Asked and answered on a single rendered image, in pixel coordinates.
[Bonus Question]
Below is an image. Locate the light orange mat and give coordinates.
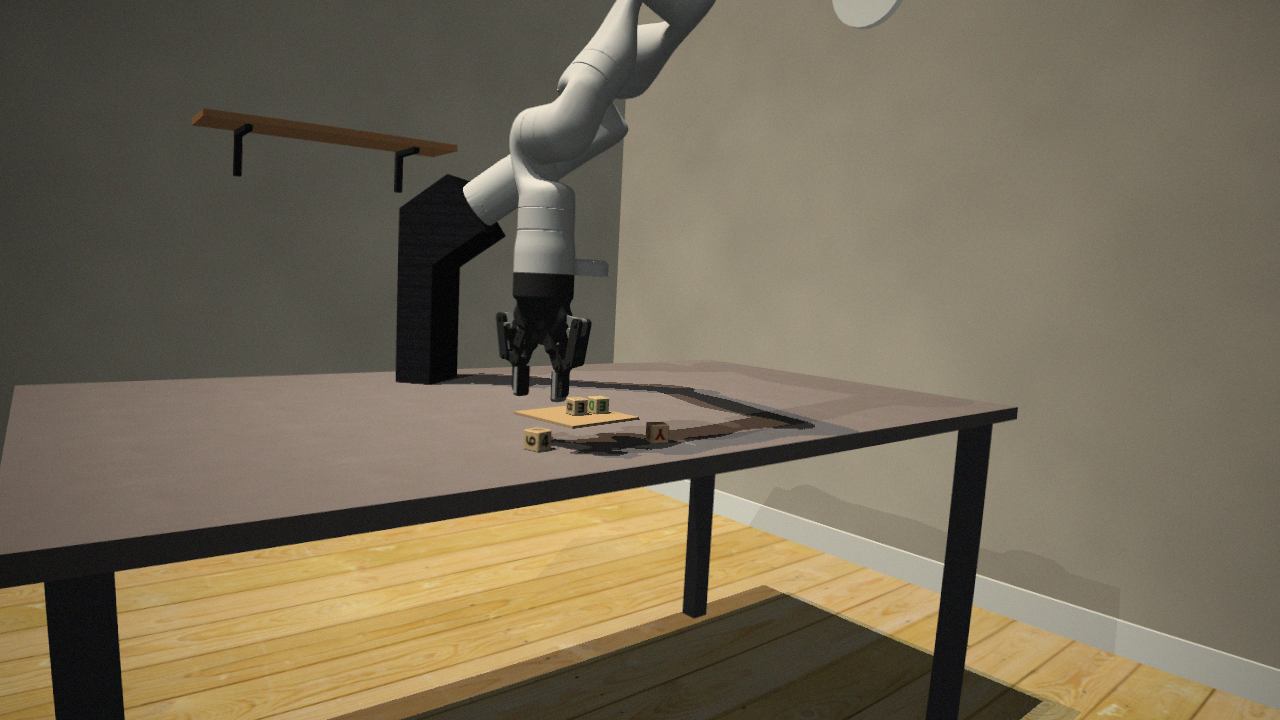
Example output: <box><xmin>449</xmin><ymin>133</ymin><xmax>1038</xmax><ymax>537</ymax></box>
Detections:
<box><xmin>515</xmin><ymin>406</ymin><xmax>639</xmax><ymax>429</ymax></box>

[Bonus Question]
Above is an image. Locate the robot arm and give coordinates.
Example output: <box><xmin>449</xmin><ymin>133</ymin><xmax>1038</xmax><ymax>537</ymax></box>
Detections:
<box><xmin>463</xmin><ymin>0</ymin><xmax>716</xmax><ymax>277</ymax></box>

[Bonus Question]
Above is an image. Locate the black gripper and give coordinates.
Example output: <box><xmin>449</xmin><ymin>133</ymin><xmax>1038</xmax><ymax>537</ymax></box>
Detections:
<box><xmin>497</xmin><ymin>272</ymin><xmax>593</xmax><ymax>402</ymax></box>

